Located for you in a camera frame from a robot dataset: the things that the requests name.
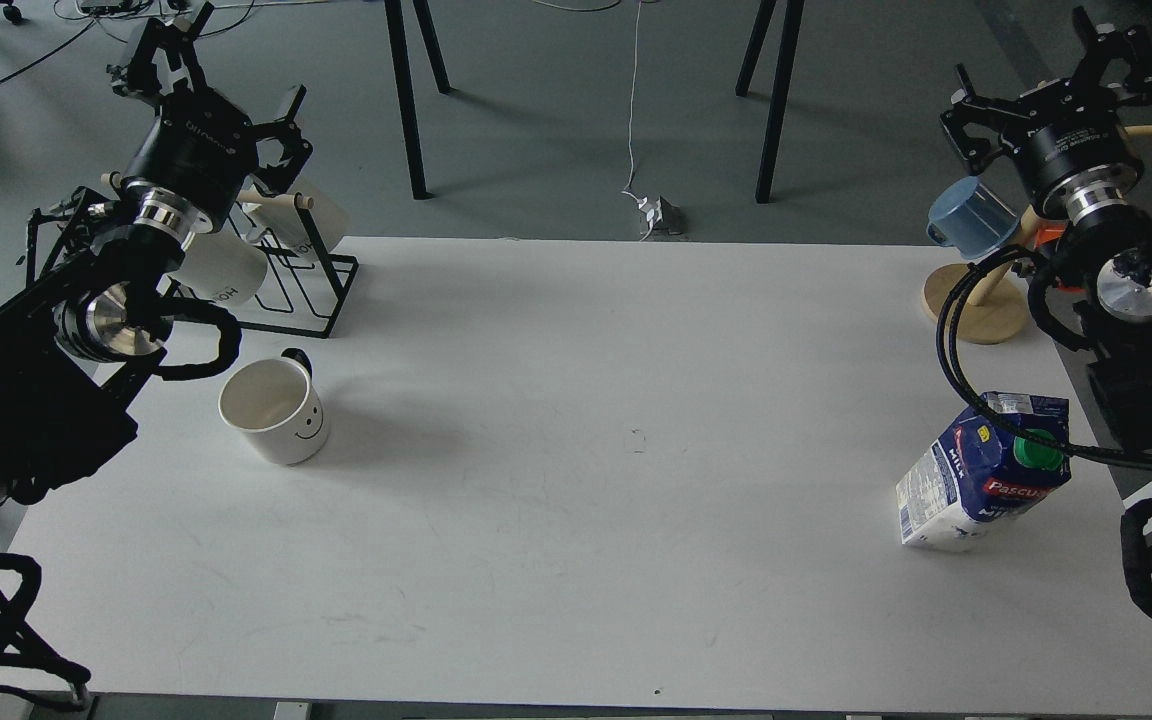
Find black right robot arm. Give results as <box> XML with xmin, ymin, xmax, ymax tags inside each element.
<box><xmin>934</xmin><ymin>6</ymin><xmax>1152</xmax><ymax>471</ymax></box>

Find grey floor power socket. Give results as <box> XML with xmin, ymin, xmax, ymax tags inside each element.
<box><xmin>637</xmin><ymin>196</ymin><xmax>685</xmax><ymax>240</ymax></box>

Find black table legs right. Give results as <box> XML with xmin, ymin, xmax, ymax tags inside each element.
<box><xmin>733</xmin><ymin>1</ymin><xmax>806</xmax><ymax>204</ymax></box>

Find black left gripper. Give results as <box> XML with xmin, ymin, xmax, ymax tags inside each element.
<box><xmin>108</xmin><ymin>3</ymin><xmax>314</xmax><ymax>233</ymax></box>

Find white mug rear on rack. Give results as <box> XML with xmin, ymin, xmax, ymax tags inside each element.
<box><xmin>242</xmin><ymin>176</ymin><xmax>349</xmax><ymax>263</ymax></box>

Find white smiley face mug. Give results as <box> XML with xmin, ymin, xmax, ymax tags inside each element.
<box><xmin>218</xmin><ymin>348</ymin><xmax>332</xmax><ymax>467</ymax></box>

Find blue cup on tree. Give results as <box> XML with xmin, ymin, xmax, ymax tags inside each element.
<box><xmin>925</xmin><ymin>176</ymin><xmax>1021</xmax><ymax>262</ymax></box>

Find black cables on floor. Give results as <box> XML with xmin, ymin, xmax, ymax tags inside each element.
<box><xmin>0</xmin><ymin>0</ymin><xmax>257</xmax><ymax>131</ymax></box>

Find white cable on floor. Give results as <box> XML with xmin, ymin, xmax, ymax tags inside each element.
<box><xmin>535</xmin><ymin>0</ymin><xmax>659</xmax><ymax>241</ymax></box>

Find black table legs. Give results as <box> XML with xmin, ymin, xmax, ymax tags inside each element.
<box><xmin>382</xmin><ymin>0</ymin><xmax>453</xmax><ymax>200</ymax></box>
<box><xmin>733</xmin><ymin>1</ymin><xmax>806</xmax><ymax>204</ymax></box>

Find white mug on rack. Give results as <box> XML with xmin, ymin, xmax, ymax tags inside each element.
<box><xmin>242</xmin><ymin>176</ymin><xmax>349</xmax><ymax>263</ymax></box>
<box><xmin>170</xmin><ymin>229</ymin><xmax>268</xmax><ymax>306</ymax></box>

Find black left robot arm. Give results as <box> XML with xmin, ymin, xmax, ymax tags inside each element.
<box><xmin>0</xmin><ymin>1</ymin><xmax>312</xmax><ymax>712</ymax></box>

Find black wire mug rack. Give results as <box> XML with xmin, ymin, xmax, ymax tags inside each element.
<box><xmin>159</xmin><ymin>184</ymin><xmax>358</xmax><ymax>338</ymax></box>

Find blue milk carton green cap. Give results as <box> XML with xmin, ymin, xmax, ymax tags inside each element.
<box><xmin>895</xmin><ymin>391</ymin><xmax>1071</xmax><ymax>552</ymax></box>

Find orange cup on tree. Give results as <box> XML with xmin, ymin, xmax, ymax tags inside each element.
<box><xmin>1032</xmin><ymin>220</ymin><xmax>1082</xmax><ymax>293</ymax></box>

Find black table legs left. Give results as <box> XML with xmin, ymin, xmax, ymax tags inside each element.
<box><xmin>382</xmin><ymin>0</ymin><xmax>453</xmax><ymax>200</ymax></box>

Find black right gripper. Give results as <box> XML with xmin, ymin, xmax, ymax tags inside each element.
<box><xmin>940</xmin><ymin>6</ymin><xmax>1152</xmax><ymax>220</ymax></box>

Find wooden mug tree stand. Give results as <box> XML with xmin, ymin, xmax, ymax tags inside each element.
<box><xmin>923</xmin><ymin>126</ymin><xmax>1152</xmax><ymax>348</ymax></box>

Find white mug front on rack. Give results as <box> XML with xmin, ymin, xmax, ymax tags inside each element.
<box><xmin>170</xmin><ymin>229</ymin><xmax>268</xmax><ymax>306</ymax></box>

